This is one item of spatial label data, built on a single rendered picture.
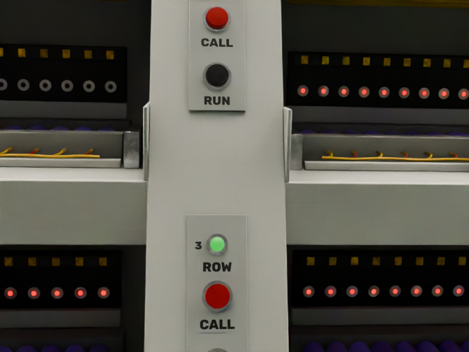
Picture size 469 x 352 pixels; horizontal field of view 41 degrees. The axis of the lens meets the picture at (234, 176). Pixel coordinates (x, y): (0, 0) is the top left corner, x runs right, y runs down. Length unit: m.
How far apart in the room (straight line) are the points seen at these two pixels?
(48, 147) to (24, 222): 0.08
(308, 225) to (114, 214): 0.13
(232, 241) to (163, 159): 0.07
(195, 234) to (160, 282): 0.04
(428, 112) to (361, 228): 0.23
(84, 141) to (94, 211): 0.08
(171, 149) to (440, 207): 0.19
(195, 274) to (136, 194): 0.07
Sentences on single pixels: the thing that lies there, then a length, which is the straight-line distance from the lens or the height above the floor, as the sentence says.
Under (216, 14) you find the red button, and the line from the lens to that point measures 0.46.
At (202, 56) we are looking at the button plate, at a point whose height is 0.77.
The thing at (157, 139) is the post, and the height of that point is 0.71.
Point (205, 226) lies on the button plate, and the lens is 0.42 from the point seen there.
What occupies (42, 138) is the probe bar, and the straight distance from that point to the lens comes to 0.51.
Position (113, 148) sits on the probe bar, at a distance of 0.50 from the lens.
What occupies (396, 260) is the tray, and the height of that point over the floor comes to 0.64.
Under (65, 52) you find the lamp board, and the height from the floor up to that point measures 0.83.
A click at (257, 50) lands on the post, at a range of 0.46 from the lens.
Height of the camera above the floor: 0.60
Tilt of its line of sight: 11 degrees up
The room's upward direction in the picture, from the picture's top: straight up
